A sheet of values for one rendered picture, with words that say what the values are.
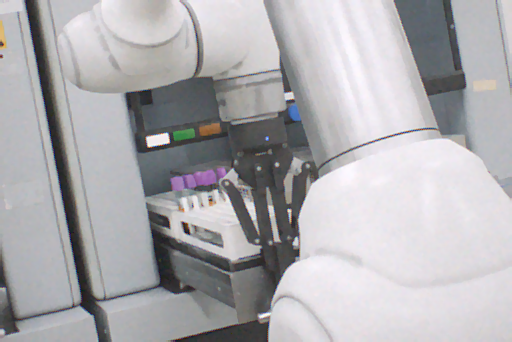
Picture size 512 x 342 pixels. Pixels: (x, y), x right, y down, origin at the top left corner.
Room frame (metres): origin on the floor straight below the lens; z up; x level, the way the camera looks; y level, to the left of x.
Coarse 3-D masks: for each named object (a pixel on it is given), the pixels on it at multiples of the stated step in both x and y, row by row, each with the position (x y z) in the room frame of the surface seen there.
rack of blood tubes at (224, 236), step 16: (208, 208) 1.79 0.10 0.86; (224, 208) 1.76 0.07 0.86; (272, 208) 1.66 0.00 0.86; (192, 224) 1.73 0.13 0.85; (208, 224) 1.64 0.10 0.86; (224, 224) 1.57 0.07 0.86; (256, 224) 1.57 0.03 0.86; (272, 224) 1.57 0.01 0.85; (192, 240) 1.75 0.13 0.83; (208, 240) 1.73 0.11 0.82; (224, 240) 1.57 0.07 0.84; (240, 240) 1.56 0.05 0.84; (224, 256) 1.59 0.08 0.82; (240, 256) 1.56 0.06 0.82
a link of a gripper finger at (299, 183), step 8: (304, 168) 1.52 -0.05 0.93; (296, 176) 1.54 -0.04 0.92; (304, 176) 1.52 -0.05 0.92; (296, 184) 1.53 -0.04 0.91; (304, 184) 1.52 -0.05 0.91; (296, 192) 1.52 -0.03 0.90; (304, 192) 1.52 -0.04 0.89; (296, 200) 1.52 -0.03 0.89; (304, 200) 1.52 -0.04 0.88; (296, 208) 1.52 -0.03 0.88; (296, 216) 1.52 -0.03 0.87; (296, 224) 1.52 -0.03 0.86; (296, 232) 1.51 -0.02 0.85
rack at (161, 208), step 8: (168, 192) 2.15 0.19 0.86; (152, 200) 2.06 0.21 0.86; (160, 200) 2.04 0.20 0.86; (168, 200) 2.01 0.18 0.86; (176, 200) 1.99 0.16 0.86; (152, 208) 1.99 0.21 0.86; (160, 208) 1.93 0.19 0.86; (168, 208) 1.89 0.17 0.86; (176, 208) 1.87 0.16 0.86; (152, 216) 2.13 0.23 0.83; (160, 216) 2.11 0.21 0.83; (168, 216) 1.88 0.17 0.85; (152, 224) 2.02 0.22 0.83; (160, 224) 2.03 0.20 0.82; (168, 224) 2.09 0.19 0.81; (176, 224) 1.86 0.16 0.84; (168, 232) 1.91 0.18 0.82; (176, 232) 1.86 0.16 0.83
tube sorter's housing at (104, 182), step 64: (64, 0) 1.87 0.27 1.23; (64, 128) 1.87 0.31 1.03; (128, 128) 1.90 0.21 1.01; (448, 128) 2.16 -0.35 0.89; (64, 192) 1.98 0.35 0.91; (128, 192) 1.89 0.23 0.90; (128, 256) 1.88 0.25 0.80; (128, 320) 1.79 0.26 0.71; (192, 320) 1.82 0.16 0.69; (256, 320) 1.85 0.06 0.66
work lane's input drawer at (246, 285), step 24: (168, 240) 1.88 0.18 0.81; (168, 264) 1.87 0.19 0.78; (192, 264) 1.71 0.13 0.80; (216, 264) 1.61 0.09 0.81; (240, 264) 1.53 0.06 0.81; (264, 264) 1.54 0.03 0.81; (216, 288) 1.60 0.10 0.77; (240, 288) 1.52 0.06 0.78; (264, 288) 1.53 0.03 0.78; (240, 312) 1.52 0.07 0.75; (264, 312) 1.49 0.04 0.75
